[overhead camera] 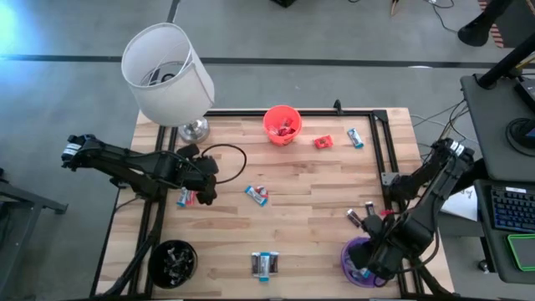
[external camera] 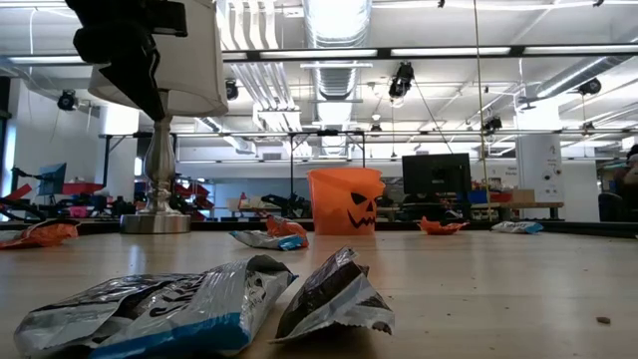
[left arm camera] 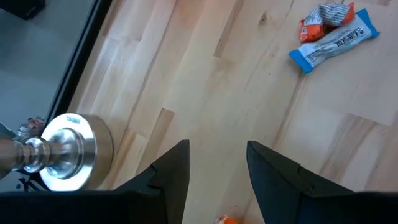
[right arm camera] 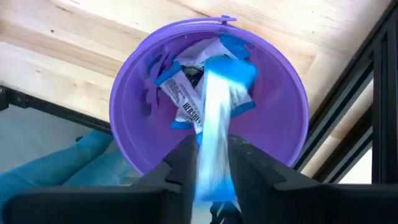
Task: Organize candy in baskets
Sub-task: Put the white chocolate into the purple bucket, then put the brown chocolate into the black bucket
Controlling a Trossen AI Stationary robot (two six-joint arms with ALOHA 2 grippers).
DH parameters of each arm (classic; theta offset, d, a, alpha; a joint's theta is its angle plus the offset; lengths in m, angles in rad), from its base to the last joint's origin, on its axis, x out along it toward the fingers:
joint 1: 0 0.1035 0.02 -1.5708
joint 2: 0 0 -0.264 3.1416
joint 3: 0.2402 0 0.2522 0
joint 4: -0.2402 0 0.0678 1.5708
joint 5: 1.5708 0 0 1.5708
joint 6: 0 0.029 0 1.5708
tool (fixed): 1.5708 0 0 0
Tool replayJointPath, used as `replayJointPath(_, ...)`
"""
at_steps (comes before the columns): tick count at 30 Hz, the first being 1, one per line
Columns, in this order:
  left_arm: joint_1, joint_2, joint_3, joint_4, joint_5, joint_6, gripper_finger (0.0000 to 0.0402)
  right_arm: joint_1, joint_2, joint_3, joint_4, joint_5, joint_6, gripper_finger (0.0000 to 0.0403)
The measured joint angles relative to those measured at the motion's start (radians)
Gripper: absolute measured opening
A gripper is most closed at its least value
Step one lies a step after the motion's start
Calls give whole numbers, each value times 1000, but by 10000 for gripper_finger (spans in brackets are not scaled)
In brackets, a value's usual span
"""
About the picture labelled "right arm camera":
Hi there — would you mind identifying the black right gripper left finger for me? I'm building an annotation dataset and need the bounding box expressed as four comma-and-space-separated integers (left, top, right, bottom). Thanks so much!
133, 134, 200, 224

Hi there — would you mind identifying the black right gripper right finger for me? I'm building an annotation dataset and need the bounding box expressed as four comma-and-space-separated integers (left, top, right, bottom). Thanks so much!
228, 134, 322, 224

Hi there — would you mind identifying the blue white Hershey's candy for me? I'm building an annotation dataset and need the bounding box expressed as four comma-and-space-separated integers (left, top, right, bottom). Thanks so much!
154, 61, 206, 134
174, 33, 256, 68
169, 108, 193, 131
228, 83, 257, 118
194, 55, 259, 203

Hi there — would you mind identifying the purple pumpkin face bucket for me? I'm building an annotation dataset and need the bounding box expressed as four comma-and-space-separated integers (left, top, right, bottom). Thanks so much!
108, 15, 310, 177

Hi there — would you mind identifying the blue floor object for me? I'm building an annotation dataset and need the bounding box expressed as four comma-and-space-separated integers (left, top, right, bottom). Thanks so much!
0, 129, 137, 206

